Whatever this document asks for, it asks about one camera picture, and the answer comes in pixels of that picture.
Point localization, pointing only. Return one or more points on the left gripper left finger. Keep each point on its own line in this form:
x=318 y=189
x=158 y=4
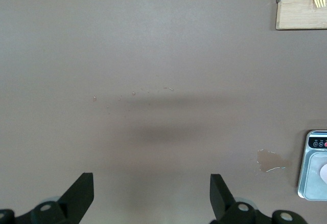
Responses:
x=74 y=201

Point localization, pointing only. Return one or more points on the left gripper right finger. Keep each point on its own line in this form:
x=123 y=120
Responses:
x=224 y=206

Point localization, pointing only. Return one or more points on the liquid puddle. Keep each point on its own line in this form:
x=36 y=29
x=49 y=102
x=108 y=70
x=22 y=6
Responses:
x=270 y=161

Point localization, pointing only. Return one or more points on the silver digital kitchen scale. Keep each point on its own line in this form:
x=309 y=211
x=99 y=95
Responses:
x=309 y=183

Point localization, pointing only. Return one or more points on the wooden cutting board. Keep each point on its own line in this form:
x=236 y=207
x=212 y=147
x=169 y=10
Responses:
x=296 y=14

